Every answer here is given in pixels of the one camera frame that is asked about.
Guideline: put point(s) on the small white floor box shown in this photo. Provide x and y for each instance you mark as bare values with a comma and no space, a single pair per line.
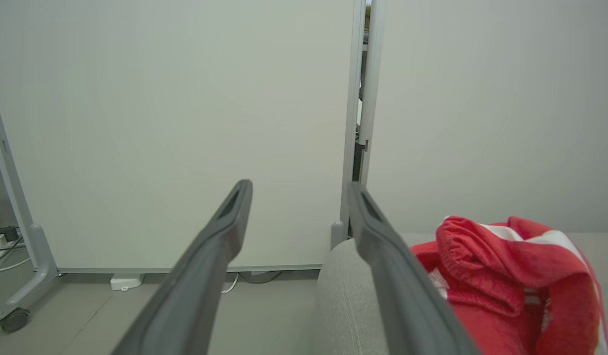
127,281

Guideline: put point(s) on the narrow white partition panel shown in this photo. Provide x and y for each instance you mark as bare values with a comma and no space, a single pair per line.
491,108

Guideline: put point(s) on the black power adapter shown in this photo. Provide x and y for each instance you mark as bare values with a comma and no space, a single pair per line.
9,231

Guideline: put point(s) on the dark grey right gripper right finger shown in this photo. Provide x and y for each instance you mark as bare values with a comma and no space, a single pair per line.
397,281

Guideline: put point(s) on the wide white partition panel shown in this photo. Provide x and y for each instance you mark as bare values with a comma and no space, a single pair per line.
160,123

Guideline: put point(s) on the red garment with white stripes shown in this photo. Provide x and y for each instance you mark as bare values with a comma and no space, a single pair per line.
511,291

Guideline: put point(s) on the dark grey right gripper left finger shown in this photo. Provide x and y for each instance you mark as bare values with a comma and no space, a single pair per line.
195,276

